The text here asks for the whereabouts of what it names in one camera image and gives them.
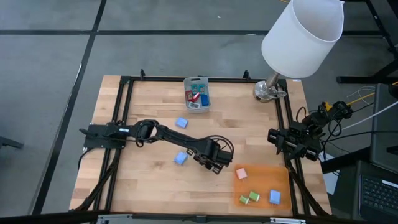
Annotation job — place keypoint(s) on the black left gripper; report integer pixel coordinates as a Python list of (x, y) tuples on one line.
[(214, 155)]

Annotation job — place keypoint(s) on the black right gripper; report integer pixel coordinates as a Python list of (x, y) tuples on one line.
[(311, 147)]

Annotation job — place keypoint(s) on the blue multiport charger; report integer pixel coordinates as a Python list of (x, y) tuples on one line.
[(182, 123), (275, 197), (181, 158)]

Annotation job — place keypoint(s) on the pink wall charger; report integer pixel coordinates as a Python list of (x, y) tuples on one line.
[(241, 173)]

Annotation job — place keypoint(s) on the white case with window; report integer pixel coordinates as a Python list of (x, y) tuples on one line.
[(193, 105)]

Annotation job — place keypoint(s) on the green wall charger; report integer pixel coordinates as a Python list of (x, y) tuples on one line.
[(254, 196)]

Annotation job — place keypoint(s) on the blue plastic case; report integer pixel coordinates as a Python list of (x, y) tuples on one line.
[(204, 99)]

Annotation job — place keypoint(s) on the bright red plastic case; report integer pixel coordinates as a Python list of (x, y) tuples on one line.
[(196, 97)]

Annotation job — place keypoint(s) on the red case with window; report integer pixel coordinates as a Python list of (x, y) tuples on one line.
[(188, 95)]

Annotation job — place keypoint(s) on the teal plastic case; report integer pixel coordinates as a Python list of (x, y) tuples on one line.
[(202, 89), (194, 89)]

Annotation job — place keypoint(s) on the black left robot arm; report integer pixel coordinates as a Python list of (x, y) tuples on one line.
[(174, 137)]

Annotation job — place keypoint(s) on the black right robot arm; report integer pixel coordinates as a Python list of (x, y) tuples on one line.
[(314, 119)]

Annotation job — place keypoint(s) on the orange mat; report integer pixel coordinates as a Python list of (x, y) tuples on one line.
[(261, 183)]

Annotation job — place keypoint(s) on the small white label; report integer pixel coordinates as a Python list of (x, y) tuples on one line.
[(296, 80)]

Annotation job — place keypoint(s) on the black laptop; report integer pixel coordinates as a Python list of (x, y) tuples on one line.
[(379, 193)]

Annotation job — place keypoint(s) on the table lamp with white shade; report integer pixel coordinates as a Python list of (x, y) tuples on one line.
[(298, 40)]

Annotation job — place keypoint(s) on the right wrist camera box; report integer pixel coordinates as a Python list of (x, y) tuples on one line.
[(298, 127)]

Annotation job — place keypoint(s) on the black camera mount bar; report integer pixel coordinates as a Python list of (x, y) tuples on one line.
[(199, 219)]

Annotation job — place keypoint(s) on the black aluminium table frame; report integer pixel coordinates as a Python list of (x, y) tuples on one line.
[(161, 78)]

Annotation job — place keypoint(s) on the black desk leg frame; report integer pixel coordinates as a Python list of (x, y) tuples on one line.
[(357, 79)]

